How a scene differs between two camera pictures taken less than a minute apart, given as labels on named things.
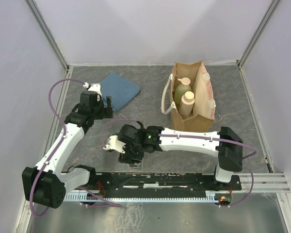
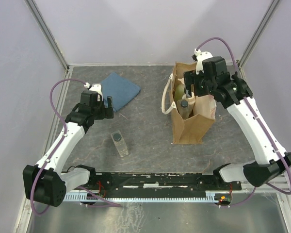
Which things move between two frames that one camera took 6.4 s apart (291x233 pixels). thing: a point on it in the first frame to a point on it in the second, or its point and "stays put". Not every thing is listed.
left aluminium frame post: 48,33 stays put
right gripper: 126,158 to 189,78
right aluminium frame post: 258,32 stays put
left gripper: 106,112 stays put
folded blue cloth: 121,89 stays put
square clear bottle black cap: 136,165 to 183,107
